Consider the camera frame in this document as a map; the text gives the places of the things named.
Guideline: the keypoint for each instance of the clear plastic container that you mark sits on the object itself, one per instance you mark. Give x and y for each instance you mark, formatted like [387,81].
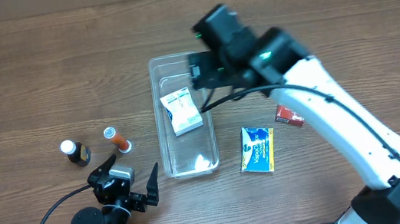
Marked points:
[192,153]

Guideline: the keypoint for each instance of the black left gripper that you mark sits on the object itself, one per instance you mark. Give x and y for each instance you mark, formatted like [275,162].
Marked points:
[126,195]

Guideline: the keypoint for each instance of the orange tube white caps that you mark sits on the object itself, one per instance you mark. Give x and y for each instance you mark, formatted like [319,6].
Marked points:
[114,137]

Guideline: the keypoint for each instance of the white medicine box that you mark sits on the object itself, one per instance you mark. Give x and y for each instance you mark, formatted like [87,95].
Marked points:
[182,111]

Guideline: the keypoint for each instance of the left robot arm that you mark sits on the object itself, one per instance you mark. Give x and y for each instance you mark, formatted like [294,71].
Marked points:
[104,215]

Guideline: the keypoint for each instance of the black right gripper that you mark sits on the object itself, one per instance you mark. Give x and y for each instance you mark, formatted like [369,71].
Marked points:
[202,71]

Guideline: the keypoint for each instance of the red medicine box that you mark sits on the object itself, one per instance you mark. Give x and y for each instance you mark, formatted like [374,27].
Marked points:
[287,116]

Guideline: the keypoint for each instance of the blue yellow VapoDrops box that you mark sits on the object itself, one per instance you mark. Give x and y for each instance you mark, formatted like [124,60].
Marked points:
[257,150]

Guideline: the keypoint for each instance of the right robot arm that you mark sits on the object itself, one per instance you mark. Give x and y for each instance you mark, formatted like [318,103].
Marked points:
[278,66]

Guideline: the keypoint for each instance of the dark bottle white cap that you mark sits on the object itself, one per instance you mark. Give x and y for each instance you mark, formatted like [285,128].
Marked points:
[76,152]

